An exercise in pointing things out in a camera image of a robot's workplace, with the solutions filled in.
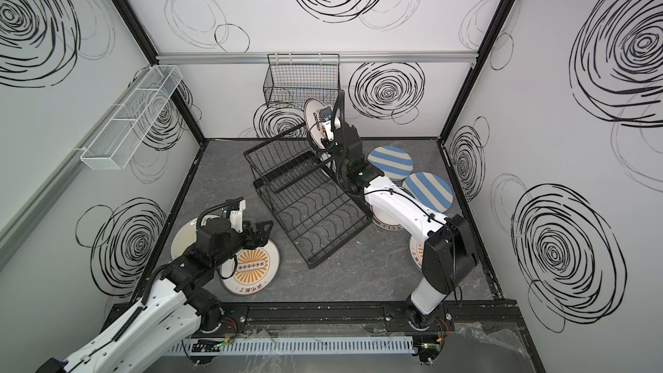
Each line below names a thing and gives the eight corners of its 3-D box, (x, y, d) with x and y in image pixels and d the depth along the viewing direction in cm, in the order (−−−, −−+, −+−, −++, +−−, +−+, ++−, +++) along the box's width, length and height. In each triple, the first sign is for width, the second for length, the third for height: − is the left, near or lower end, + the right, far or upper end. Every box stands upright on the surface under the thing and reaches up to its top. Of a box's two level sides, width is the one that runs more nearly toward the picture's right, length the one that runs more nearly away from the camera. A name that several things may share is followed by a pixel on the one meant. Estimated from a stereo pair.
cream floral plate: (167, 257, 88) (163, 254, 86) (192, 215, 98) (188, 212, 96) (185, 260, 87) (181, 257, 85) (208, 218, 97) (205, 214, 95)
